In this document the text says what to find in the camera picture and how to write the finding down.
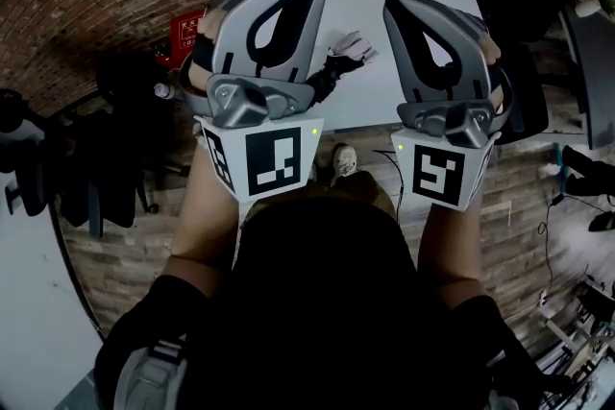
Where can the person's olive trousers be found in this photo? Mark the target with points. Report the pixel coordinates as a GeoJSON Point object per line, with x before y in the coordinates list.
{"type": "Point", "coordinates": [365, 189]}

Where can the black shoe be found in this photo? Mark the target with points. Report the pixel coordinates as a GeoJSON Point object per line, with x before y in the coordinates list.
{"type": "Point", "coordinates": [603, 222]}

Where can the large black office chair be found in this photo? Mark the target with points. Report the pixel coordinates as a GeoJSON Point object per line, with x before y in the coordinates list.
{"type": "Point", "coordinates": [115, 144]}

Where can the white curved desk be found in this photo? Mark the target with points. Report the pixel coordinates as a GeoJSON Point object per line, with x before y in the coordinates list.
{"type": "Point", "coordinates": [33, 302]}

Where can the person's right forearm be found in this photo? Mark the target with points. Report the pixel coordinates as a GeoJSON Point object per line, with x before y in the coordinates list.
{"type": "Point", "coordinates": [449, 245]}

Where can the white table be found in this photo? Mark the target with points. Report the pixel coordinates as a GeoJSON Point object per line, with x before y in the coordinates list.
{"type": "Point", "coordinates": [355, 5]}

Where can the white power strip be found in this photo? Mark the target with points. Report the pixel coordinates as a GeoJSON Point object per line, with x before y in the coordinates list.
{"type": "Point", "coordinates": [543, 297]}

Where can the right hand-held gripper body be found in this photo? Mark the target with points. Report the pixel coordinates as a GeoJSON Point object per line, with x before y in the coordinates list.
{"type": "Point", "coordinates": [461, 38]}

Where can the person's black shirt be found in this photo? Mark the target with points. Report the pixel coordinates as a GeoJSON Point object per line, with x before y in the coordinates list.
{"type": "Point", "coordinates": [327, 302]}

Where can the grey desk with white frame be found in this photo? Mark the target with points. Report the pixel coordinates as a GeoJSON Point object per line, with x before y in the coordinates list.
{"type": "Point", "coordinates": [596, 77]}

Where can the person's right white shoe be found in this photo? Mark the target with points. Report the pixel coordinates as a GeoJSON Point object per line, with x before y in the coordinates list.
{"type": "Point", "coordinates": [344, 161]}

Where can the small black office chair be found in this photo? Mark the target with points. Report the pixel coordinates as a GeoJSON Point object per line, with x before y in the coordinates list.
{"type": "Point", "coordinates": [21, 149]}

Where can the person's left hand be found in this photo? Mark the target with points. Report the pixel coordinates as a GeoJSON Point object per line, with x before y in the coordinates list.
{"type": "Point", "coordinates": [209, 21]}

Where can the red fire extinguisher box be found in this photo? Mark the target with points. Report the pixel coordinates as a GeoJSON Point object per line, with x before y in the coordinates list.
{"type": "Point", "coordinates": [185, 33]}

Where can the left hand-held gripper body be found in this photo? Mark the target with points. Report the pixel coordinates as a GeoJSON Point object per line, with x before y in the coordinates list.
{"type": "Point", "coordinates": [283, 0]}

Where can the person's right hand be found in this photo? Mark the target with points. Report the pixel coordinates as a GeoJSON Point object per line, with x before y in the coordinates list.
{"type": "Point", "coordinates": [490, 49]}

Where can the clear water bottle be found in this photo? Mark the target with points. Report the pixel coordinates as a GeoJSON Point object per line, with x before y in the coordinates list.
{"type": "Point", "coordinates": [163, 90]}

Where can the person's left forearm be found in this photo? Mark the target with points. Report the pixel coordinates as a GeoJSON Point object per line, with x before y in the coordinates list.
{"type": "Point", "coordinates": [206, 211]}

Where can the cluttered equipment rack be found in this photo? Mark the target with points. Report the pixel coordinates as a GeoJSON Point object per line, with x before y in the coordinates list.
{"type": "Point", "coordinates": [581, 350]}

